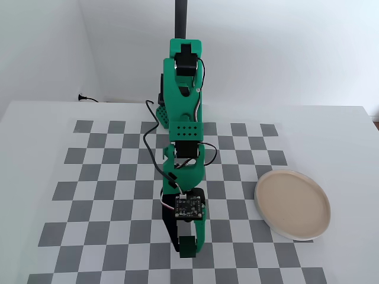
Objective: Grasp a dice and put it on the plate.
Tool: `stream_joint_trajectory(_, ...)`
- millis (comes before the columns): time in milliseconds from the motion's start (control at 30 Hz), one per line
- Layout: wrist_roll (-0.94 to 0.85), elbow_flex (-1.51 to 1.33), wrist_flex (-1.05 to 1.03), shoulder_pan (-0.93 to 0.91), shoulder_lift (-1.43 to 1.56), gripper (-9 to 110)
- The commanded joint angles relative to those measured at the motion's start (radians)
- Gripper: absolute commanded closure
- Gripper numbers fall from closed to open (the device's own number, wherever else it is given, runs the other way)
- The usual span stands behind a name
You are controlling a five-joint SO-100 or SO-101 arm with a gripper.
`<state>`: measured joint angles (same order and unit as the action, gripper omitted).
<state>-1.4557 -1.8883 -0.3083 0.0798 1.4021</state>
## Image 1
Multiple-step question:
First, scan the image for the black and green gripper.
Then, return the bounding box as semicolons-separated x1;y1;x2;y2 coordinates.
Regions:
161;186;208;254

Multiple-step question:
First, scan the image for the beige round plate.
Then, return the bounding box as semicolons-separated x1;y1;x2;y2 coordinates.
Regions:
253;169;331;241

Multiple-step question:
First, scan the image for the grey white checkerboard mat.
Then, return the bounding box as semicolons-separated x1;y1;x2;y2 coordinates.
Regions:
26;120;328;284

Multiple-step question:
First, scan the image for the black vertical pole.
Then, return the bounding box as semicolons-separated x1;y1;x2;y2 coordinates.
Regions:
174;0;190;41

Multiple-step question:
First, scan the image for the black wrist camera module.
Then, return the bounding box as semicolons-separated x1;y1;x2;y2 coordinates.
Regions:
175;194;205;220

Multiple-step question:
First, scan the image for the thin black motor wire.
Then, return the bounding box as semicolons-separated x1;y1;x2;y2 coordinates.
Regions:
197;58;206;91
177;143;219;169

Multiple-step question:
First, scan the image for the black camera cable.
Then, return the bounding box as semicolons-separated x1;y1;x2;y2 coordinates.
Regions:
143;99;179;182

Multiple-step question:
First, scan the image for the black wall plug cable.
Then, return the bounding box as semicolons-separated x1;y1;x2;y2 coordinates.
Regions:
77;93;100;104

